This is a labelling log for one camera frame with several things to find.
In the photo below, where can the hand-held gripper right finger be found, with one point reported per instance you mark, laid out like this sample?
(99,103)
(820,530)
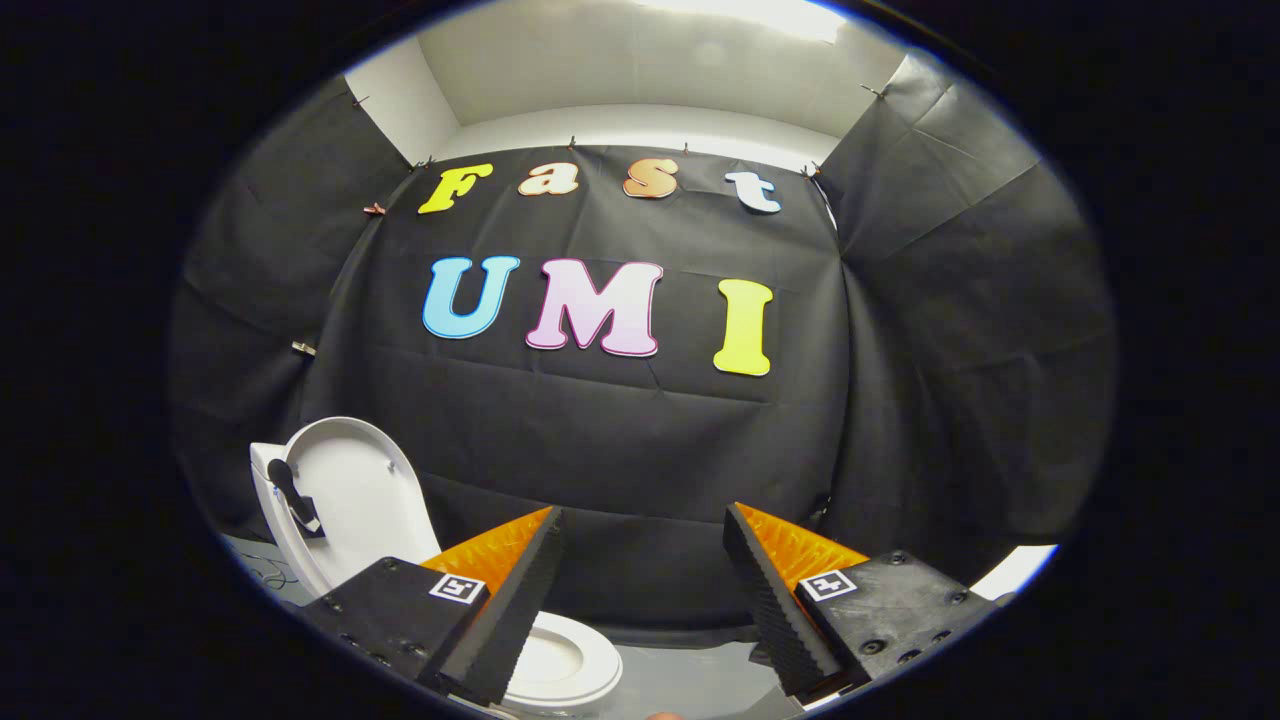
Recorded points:
(770,610)

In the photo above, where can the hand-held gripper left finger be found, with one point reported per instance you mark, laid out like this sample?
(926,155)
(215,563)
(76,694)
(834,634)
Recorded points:
(510,610)

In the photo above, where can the white toilet lid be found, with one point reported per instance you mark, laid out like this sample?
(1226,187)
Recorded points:
(365,500)

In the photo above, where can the white toilet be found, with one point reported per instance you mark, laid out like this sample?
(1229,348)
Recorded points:
(590,665)

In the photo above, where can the black backdrop cloth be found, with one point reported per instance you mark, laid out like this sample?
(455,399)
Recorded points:
(620,450)

